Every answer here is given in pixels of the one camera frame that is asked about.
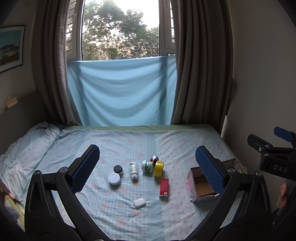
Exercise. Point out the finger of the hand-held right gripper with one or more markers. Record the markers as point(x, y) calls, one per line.
point(284, 134)
point(259, 143)

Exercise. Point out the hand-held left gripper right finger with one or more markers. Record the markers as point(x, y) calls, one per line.
point(210, 171)

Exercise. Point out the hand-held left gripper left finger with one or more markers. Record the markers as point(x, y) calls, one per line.
point(85, 170)

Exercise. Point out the pink cardboard box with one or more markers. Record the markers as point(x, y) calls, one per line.
point(203, 183)

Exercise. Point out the white lid jar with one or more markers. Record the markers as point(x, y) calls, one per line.
point(114, 178)

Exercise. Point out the black lid jar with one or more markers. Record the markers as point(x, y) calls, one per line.
point(118, 169)

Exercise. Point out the white pill bottle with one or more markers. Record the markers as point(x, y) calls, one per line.
point(133, 171)

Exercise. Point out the small red box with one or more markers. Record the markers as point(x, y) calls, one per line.
point(164, 186)

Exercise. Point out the yellow tape roll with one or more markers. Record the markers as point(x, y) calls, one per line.
point(159, 169)

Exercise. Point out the red lid jar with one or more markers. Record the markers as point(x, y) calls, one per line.
point(154, 159)

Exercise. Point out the green label jar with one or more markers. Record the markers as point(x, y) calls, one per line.
point(148, 166)

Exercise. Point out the white earbuds case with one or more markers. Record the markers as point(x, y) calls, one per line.
point(139, 202)

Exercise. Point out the person's right hand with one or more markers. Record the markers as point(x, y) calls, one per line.
point(282, 194)

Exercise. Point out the crumpled blue quilt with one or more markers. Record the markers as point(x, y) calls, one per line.
point(27, 148)

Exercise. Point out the light blue hanging cloth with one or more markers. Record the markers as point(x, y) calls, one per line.
point(120, 92)

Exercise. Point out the grey curtain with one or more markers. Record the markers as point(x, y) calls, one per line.
point(203, 69)
point(50, 58)

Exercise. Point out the small tan block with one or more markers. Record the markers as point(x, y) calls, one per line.
point(11, 102)

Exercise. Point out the white window frame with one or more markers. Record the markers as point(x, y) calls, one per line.
point(167, 34)

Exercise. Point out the framed wall picture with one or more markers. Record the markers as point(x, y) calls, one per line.
point(11, 46)

